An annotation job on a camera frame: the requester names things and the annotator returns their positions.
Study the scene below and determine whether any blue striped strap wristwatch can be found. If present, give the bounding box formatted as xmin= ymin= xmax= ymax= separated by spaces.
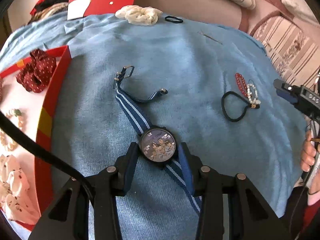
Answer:
xmin=114 ymin=66 xmax=203 ymax=215

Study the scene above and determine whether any red gift box tray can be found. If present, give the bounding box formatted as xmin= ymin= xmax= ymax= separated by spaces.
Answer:
xmin=0 ymin=45 xmax=72 ymax=232

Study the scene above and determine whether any beige woven bag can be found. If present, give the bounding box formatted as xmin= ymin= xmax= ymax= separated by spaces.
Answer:
xmin=26 ymin=2 xmax=69 ymax=25

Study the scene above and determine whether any thick black cable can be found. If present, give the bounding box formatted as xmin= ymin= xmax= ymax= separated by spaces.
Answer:
xmin=0 ymin=110 xmax=95 ymax=205

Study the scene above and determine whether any thin metal hair pin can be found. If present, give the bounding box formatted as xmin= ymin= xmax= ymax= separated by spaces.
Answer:
xmin=199 ymin=31 xmax=223 ymax=45

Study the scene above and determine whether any red bead bracelet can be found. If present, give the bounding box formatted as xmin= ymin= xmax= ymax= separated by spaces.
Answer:
xmin=234 ymin=72 xmax=248 ymax=97

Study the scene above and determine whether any red white-dotted scrunchie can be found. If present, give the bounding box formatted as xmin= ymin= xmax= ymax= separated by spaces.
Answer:
xmin=16 ymin=49 xmax=57 ymax=93

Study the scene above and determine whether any person's right hand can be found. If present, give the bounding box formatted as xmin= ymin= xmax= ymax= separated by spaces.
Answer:
xmin=300 ymin=131 xmax=320 ymax=173

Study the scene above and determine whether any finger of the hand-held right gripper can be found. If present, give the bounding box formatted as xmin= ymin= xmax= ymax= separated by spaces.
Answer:
xmin=273 ymin=78 xmax=299 ymax=104

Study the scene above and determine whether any person's dark clothing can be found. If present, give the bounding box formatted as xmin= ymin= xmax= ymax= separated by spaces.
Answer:
xmin=285 ymin=185 xmax=320 ymax=240

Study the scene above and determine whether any cream white scrunchie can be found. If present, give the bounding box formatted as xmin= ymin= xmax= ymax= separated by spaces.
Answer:
xmin=115 ymin=5 xmax=163 ymax=26

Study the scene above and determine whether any pink floral striped quilt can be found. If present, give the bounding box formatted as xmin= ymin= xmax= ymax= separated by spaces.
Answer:
xmin=247 ymin=0 xmax=320 ymax=90

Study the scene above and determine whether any pearl bead bracelet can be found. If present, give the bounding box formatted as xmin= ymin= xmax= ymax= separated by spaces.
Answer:
xmin=0 ymin=109 xmax=27 ymax=153

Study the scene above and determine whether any grey brown cushion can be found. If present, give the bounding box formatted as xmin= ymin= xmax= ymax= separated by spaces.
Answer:
xmin=134 ymin=0 xmax=243 ymax=30

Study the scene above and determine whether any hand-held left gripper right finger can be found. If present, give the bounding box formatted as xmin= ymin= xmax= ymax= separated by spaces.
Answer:
xmin=179 ymin=142 xmax=292 ymax=240

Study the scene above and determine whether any white beaded black hair tie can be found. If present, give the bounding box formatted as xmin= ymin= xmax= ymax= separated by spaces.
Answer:
xmin=221 ymin=79 xmax=262 ymax=123

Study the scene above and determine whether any white black-dotted scrunchie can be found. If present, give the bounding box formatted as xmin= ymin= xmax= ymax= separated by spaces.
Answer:
xmin=0 ymin=154 xmax=42 ymax=225

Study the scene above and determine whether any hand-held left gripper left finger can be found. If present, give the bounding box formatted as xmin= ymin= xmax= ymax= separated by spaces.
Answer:
xmin=29 ymin=142 xmax=139 ymax=240

